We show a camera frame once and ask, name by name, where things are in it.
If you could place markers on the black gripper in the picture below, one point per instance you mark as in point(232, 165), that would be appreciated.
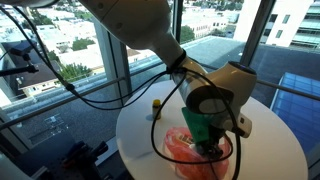
point(210, 147)

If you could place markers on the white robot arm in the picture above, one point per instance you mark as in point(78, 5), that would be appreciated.
point(213, 100)

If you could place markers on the red plastic bag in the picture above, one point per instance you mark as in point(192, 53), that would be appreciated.
point(178, 145)

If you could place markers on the round white table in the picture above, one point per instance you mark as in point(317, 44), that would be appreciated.
point(271, 152)

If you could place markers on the yellow-capped supplement bottle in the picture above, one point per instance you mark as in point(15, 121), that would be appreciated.
point(156, 105)

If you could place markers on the black blue equipment base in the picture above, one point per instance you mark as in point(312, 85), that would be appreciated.
point(62, 158)

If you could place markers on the blue camera on stand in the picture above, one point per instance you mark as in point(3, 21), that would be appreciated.
point(22, 51)

